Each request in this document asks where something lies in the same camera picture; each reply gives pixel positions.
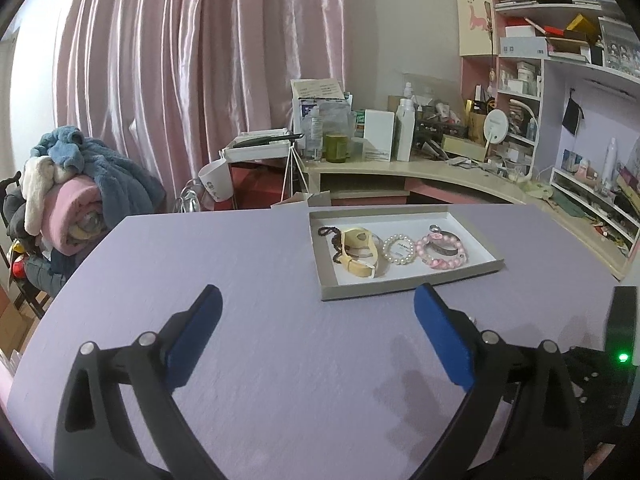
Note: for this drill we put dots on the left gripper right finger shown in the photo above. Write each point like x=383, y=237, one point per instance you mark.
x=518, y=419

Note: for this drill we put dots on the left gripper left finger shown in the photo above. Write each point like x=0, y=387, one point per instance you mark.
x=94, y=438

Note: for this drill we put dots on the grey jewelry tray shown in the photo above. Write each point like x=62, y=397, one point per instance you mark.
x=416, y=244

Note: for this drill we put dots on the pile of blankets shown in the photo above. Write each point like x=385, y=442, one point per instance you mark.
x=72, y=191

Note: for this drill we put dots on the round white mirror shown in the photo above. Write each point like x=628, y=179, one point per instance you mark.
x=495, y=128

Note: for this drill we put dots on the white cup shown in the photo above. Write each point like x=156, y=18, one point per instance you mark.
x=216, y=179

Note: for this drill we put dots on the white paper bag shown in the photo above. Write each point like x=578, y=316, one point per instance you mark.
x=296, y=188

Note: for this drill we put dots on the pink white bookshelf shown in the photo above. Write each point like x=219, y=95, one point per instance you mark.
x=566, y=75

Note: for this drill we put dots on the white lotion bottle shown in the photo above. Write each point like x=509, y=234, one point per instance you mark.
x=406, y=122

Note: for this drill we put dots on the white box on desk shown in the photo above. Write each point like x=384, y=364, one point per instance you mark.
x=378, y=135

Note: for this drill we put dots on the green jar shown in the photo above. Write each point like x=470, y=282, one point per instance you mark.
x=336, y=148

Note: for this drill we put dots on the pink curtain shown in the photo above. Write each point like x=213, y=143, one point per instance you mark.
x=169, y=83

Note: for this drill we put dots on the clear plastic bag box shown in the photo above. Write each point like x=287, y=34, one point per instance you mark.
x=320, y=108

